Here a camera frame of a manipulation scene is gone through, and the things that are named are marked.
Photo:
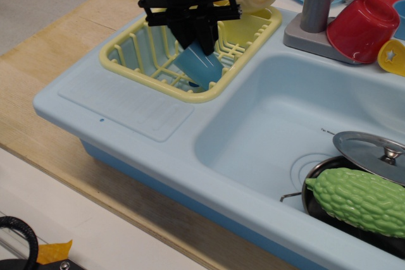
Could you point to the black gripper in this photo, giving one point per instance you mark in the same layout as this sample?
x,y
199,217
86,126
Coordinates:
x,y
160,12

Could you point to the blue plastic cup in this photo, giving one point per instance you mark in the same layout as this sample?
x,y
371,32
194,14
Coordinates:
x,y
200,68

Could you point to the red plastic cup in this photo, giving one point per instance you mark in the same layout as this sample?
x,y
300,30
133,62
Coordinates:
x,y
362,28

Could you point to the yellow dish rack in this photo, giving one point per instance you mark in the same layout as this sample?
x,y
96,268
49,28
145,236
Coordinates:
x,y
146,54

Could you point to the grey toy faucet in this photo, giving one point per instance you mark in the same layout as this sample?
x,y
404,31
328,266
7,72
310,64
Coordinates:
x,y
307,31

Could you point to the light blue toy sink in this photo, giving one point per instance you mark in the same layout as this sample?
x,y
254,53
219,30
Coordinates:
x,y
244,155

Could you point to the yellow star scoop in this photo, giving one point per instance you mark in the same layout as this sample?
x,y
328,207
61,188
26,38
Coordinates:
x,y
391,57

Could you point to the steel pot lid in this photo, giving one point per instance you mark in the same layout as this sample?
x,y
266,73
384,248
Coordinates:
x,y
374,154

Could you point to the green bitter gourd toy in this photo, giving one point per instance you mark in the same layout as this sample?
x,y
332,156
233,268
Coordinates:
x,y
360,199

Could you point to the yellow tape piece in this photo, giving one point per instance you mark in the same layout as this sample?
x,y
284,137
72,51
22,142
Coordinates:
x,y
49,253

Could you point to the steel pot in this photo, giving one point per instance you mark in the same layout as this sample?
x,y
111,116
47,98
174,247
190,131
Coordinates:
x,y
394,246

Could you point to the black device base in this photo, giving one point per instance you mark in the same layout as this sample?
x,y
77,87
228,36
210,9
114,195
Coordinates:
x,y
19,264

